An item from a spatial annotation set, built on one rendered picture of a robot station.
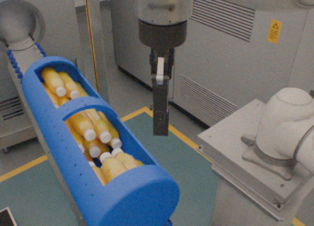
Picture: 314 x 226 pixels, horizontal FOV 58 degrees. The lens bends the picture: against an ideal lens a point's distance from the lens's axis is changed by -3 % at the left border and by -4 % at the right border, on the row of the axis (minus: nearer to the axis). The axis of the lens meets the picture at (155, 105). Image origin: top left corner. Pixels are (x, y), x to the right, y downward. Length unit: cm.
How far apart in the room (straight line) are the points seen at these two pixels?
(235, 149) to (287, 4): 90
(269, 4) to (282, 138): 74
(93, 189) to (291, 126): 60
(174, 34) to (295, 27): 155
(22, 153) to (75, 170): 193
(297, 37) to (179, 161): 133
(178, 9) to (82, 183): 60
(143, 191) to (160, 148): 183
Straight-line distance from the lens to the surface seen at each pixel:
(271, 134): 100
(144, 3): 42
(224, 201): 126
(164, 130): 58
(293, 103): 96
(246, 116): 130
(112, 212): 80
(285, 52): 202
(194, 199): 229
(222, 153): 111
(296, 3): 27
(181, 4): 42
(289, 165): 110
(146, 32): 44
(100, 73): 179
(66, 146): 98
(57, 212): 232
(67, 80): 140
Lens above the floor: 185
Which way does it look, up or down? 36 degrees down
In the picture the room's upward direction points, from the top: straight up
